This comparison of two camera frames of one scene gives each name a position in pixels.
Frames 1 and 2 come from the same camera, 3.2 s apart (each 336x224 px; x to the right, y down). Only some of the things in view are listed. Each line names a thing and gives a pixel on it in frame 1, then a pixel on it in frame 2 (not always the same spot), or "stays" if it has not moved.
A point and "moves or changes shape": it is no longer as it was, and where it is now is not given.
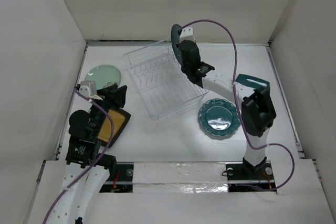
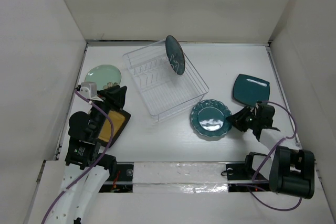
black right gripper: (178, 45) to (236, 119)
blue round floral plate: (175, 38) to (176, 54)
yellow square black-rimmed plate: (120, 118) stays
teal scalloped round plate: (219, 117) moves or changes shape
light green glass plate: (102, 74) stays
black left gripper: (114, 96) stays
